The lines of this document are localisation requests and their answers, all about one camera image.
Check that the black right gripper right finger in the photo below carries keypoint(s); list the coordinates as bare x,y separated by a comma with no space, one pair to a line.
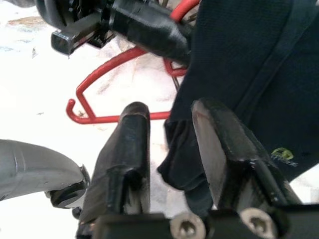
231,154

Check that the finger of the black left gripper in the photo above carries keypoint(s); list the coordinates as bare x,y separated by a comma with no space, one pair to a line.
149,32

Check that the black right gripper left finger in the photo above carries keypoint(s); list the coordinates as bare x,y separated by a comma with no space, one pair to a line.
129,154

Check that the red plastic hanger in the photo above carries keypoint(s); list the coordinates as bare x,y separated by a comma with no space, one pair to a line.
107,119

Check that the black garment lime logo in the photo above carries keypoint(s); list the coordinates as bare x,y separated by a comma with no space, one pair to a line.
236,62

